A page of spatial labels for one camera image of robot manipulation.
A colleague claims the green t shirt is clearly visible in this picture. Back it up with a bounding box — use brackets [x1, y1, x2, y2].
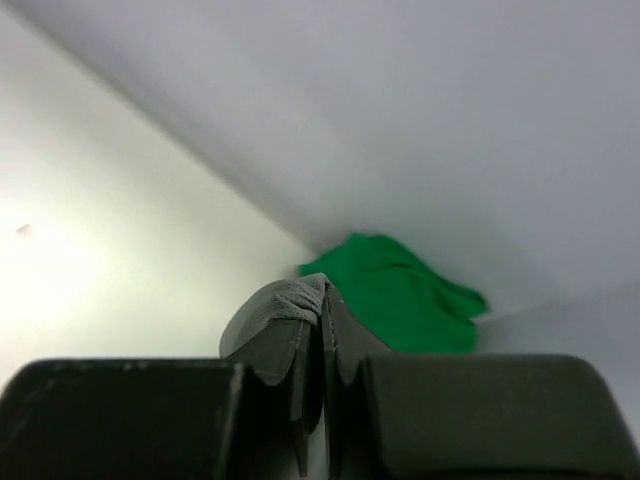
[298, 233, 489, 353]

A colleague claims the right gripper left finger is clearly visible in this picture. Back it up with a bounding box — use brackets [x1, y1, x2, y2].
[1, 320, 322, 479]

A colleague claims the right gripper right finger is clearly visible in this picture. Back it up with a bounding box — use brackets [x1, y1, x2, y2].
[321, 287, 639, 479]

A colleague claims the grey t shirt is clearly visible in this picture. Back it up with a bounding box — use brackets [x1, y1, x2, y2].
[219, 273, 332, 357]

